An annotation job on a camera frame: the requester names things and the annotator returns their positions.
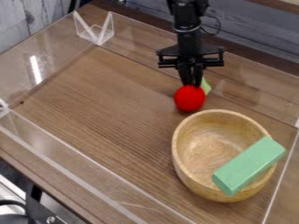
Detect black cable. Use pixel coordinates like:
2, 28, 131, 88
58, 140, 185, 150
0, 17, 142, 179
0, 199, 34, 224

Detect clear acrylic table enclosure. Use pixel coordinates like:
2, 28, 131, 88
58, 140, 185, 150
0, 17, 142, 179
0, 5, 299, 224

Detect clear acrylic corner bracket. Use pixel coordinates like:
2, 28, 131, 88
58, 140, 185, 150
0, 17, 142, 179
73, 11, 115, 46

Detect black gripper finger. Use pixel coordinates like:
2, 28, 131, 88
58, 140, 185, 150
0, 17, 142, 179
178, 65, 193, 86
193, 64, 203, 88

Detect wooden bowl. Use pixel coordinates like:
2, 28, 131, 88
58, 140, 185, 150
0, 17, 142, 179
173, 109, 277, 203

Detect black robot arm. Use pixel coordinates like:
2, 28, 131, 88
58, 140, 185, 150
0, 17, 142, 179
157, 0, 225, 88

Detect black metal table frame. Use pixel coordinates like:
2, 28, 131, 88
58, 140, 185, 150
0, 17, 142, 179
26, 185, 69, 224

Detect green rectangular block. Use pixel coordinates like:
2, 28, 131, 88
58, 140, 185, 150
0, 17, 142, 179
211, 136, 286, 196

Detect red plush strawberry toy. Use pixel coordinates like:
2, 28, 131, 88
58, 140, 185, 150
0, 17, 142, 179
174, 80, 211, 112

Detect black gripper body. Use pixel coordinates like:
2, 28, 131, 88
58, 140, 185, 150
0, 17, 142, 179
157, 43, 226, 68

